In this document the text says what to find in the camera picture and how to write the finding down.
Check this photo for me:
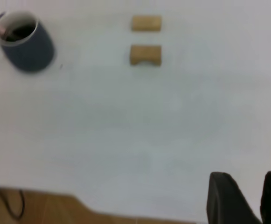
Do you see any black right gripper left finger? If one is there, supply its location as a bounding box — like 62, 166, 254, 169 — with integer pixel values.
206, 172, 264, 224

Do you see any dark grey ceramic mug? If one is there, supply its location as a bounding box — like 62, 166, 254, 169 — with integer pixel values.
0, 11, 56, 73

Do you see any dark coffee liquid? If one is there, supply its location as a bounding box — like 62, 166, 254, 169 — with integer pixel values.
6, 25, 35, 42

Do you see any arched wooden block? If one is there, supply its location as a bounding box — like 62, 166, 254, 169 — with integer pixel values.
129, 44, 162, 68

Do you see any flat rectangular wooden block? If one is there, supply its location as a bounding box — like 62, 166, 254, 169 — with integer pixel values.
131, 14, 162, 32

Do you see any black cable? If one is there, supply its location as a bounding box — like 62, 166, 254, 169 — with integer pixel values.
0, 188, 24, 220

